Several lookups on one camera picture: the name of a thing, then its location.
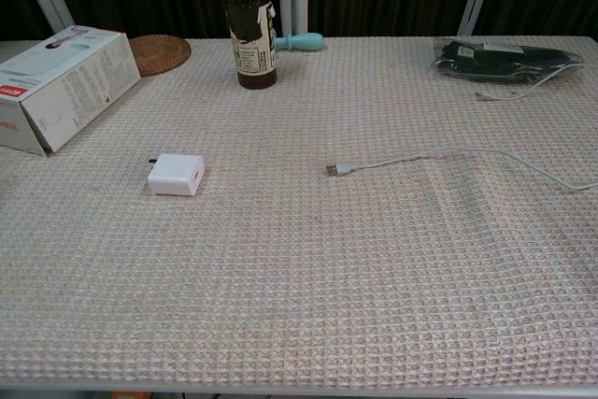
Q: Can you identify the beige waffle tablecloth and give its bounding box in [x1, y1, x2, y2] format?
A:
[0, 36, 598, 391]

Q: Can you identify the white charger adapter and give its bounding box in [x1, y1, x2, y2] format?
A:
[147, 152, 206, 197]

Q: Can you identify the round woven coaster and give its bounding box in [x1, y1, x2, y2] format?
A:
[128, 34, 192, 78]

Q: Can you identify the brown glass bottle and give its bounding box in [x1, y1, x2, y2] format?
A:
[224, 0, 278, 91]

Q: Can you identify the white USB cable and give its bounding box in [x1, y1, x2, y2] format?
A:
[325, 62, 598, 193]

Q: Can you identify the white product box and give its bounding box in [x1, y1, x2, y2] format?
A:
[0, 24, 142, 157]

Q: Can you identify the black item in plastic bag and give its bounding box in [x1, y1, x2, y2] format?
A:
[429, 36, 585, 87]

